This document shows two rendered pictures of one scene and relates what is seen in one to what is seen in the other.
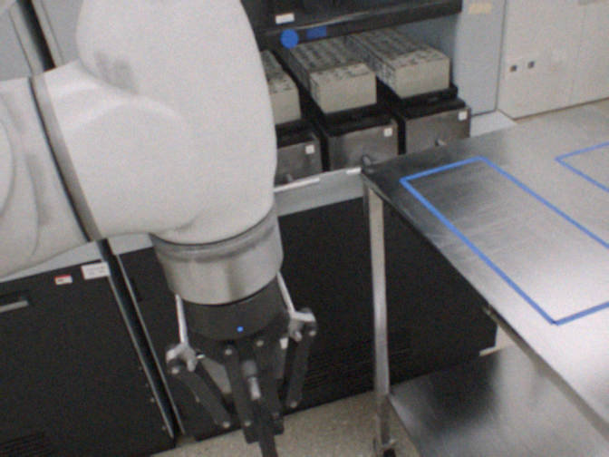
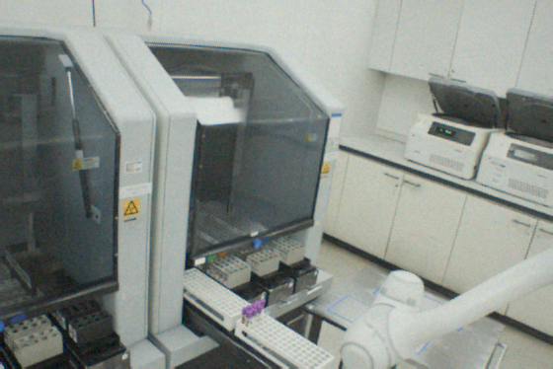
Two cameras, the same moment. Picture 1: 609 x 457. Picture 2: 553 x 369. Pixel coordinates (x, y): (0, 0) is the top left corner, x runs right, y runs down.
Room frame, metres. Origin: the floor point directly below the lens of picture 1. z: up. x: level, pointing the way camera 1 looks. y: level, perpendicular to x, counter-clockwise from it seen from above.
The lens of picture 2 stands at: (-0.18, 0.89, 1.68)
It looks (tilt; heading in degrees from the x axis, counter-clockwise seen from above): 19 degrees down; 321
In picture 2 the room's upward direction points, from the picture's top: 8 degrees clockwise
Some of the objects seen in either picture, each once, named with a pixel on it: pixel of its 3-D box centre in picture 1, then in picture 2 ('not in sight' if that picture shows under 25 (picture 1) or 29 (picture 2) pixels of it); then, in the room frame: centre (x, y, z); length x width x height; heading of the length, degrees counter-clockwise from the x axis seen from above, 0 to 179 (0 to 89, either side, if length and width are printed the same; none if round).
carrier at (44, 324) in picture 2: not in sight; (30, 335); (0.94, 0.74, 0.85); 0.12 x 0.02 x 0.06; 101
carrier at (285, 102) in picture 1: (269, 108); (237, 276); (1.01, 0.04, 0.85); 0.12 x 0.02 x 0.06; 101
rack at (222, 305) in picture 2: not in sight; (210, 298); (0.94, 0.18, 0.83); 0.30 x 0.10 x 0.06; 11
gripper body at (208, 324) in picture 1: (236, 315); not in sight; (0.34, 0.06, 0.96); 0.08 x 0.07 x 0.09; 101
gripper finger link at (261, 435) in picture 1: (261, 434); not in sight; (0.34, 0.07, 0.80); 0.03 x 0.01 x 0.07; 11
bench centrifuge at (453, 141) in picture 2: not in sight; (459, 125); (1.69, -2.32, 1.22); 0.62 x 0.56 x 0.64; 99
